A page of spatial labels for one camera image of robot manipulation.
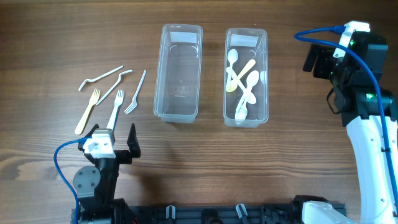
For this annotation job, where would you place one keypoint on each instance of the right clear plastic container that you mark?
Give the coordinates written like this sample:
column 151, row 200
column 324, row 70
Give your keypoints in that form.
column 250, row 44

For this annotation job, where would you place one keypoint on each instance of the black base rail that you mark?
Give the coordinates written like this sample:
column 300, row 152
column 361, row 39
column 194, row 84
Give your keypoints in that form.
column 264, row 214

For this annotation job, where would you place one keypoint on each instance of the bent white fork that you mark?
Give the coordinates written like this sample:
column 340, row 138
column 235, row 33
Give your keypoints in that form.
column 92, row 80
column 114, row 86

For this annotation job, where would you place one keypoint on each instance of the white plastic fork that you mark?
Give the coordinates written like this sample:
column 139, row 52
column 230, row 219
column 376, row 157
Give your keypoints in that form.
column 118, row 101

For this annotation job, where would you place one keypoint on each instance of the yellow plastic spoon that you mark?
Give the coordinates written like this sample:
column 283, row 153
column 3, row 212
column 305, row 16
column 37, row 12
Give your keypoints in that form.
column 235, row 82

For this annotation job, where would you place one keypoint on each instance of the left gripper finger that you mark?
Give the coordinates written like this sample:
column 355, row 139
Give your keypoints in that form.
column 132, row 142
column 90, row 133

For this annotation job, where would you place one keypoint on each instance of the clear thin plastic fork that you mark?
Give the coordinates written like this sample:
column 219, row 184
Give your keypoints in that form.
column 133, row 104

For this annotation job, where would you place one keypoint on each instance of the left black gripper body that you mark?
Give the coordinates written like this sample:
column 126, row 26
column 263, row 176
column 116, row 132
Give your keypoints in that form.
column 108, row 165

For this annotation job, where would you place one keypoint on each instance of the white spoon with long handle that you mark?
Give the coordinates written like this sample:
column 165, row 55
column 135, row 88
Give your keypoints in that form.
column 251, row 81

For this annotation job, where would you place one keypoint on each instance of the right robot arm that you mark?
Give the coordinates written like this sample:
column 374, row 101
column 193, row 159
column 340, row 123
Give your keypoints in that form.
column 369, row 114

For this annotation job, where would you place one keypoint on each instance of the left clear plastic container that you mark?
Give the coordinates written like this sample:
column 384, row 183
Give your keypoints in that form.
column 177, row 87

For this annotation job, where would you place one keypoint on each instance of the white plastic spoon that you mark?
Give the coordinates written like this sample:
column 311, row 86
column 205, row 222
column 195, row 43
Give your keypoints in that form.
column 251, row 98
column 232, row 58

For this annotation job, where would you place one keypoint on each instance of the clear plastic container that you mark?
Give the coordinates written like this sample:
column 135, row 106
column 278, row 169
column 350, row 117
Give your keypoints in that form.
column 177, row 87
column 250, row 44

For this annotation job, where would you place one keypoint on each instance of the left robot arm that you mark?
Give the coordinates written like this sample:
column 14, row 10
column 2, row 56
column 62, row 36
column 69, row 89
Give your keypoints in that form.
column 95, row 185

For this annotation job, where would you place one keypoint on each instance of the beige plastic fork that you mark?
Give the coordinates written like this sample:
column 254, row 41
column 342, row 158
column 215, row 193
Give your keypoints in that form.
column 92, row 101

